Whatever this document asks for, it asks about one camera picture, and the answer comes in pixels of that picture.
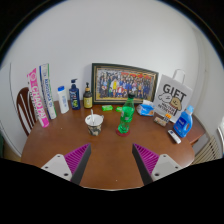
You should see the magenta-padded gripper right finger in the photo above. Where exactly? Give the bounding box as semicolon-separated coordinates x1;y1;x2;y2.
131;143;184;186

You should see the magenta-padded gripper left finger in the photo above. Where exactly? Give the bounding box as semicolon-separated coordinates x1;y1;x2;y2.
40;143;92;185

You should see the green plastic drink bottle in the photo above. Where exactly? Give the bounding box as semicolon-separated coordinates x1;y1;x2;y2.
117;93;136;134

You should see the beige snack packet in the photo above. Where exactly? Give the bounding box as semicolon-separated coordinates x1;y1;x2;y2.
153;116;168;128

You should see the white spoon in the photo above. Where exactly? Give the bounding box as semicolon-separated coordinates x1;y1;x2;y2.
90;108;97;126

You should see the blue detergent bottle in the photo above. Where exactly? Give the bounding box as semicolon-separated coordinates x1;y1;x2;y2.
173;105;195;139

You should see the blue tissue packet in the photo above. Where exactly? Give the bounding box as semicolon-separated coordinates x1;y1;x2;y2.
135;99;156;117

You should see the white radiator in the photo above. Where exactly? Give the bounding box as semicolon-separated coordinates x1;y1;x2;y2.
193;134;223;165

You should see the white bottle with blue cap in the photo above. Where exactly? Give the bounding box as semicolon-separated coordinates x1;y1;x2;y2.
57;85;70;115

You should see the brown pump bottle yellow label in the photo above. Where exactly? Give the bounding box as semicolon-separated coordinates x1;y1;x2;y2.
82;82;94;110

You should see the dark blue pump bottle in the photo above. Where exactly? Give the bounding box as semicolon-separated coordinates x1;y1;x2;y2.
68;78;82;111

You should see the brown wooden chair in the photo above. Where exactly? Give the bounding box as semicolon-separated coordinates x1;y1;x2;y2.
15;87;38;137

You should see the white paper gift bag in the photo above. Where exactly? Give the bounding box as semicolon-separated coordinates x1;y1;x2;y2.
152;68;194;124

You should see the tall pink and white box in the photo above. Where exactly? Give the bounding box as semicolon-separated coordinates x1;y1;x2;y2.
26;67;50;129

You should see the tall white green blue box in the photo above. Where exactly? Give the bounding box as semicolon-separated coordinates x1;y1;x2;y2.
38;63;58;120

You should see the framed group photo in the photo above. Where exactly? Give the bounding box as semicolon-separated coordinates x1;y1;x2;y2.
90;62;160;106

